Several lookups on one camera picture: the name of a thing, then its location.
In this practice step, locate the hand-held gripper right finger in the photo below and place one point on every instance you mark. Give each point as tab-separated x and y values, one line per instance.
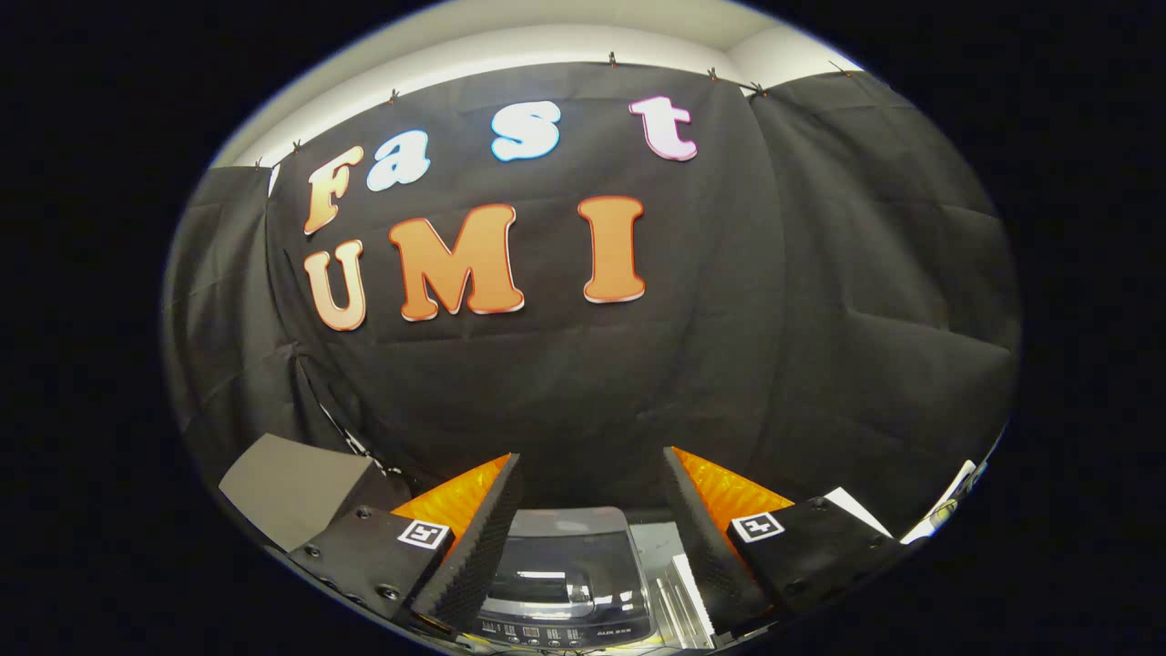
715	547

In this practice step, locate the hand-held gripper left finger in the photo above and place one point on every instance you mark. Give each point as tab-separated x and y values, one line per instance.
474	547

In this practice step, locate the grey mini washing machine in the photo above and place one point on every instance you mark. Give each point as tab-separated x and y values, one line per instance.
565	629

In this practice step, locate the silver ridged panel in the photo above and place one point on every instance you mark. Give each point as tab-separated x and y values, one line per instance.
683	601

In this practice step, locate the white paper sheet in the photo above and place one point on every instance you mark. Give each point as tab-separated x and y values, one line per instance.
856	515

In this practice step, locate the grey flat board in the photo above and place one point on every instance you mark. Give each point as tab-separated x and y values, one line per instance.
291	483

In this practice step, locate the black backdrop cloth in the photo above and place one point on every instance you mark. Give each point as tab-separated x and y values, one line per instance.
774	319

